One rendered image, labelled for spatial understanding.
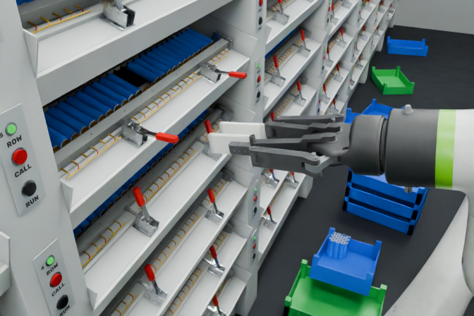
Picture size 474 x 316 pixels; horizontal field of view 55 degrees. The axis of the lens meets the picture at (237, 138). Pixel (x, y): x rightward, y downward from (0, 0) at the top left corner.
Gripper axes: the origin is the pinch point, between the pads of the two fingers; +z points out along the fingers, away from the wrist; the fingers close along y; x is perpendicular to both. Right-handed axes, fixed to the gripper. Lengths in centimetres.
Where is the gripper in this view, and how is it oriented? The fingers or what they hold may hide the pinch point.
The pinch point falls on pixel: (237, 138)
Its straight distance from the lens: 64.3
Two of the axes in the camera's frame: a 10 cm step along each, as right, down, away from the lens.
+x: -1.7, -8.8, -4.4
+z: -9.0, -0.5, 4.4
